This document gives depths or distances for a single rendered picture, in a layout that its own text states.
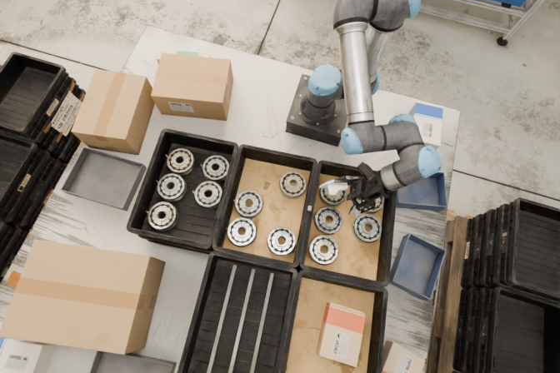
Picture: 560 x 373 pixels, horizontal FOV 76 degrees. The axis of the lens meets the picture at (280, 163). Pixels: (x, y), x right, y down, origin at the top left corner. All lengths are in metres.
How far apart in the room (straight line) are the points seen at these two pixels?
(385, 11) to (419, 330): 1.12
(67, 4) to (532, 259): 3.42
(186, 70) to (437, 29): 2.13
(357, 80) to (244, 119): 0.76
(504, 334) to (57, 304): 1.84
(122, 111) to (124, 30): 1.53
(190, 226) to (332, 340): 0.62
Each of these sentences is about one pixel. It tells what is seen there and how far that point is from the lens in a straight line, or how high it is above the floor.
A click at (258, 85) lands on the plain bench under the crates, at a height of 0.70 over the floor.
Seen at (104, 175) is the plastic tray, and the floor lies 0.70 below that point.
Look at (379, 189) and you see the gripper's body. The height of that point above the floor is 1.20.
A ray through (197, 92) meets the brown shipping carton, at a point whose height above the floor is 0.86.
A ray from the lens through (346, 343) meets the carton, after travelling 1.28.
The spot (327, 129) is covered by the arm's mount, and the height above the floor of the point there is 0.80.
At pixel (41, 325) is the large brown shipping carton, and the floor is 0.90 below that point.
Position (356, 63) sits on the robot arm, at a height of 1.36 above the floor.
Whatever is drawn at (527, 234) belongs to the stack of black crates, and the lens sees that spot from 2.09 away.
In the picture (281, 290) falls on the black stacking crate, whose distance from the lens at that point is 1.32.
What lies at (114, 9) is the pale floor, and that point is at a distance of 3.22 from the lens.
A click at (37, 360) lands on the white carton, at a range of 1.57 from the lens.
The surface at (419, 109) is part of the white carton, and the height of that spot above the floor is 0.79.
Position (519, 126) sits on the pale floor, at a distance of 2.98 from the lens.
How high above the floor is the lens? 2.15
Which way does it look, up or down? 69 degrees down
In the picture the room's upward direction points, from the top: 5 degrees clockwise
